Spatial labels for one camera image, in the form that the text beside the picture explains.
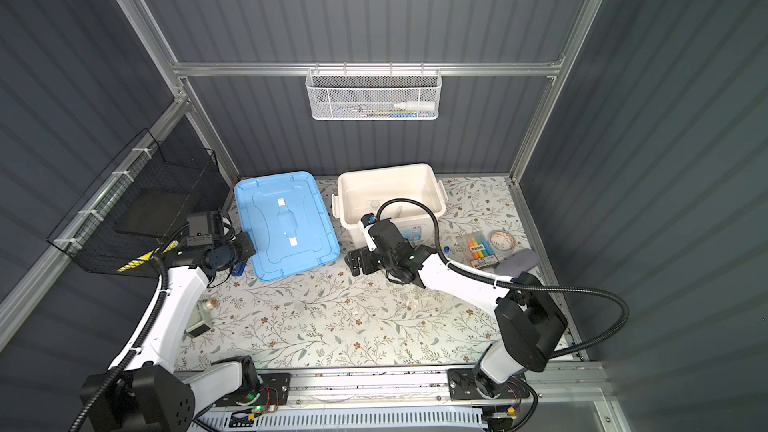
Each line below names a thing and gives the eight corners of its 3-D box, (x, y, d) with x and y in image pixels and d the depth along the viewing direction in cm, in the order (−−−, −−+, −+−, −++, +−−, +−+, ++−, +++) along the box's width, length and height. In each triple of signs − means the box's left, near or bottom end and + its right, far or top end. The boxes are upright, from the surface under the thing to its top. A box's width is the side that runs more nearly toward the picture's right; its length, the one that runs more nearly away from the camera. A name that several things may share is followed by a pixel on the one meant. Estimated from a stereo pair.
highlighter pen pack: (471, 268, 97) (473, 265, 95) (466, 241, 104) (467, 238, 102) (498, 268, 97) (500, 265, 95) (491, 241, 104) (493, 238, 102)
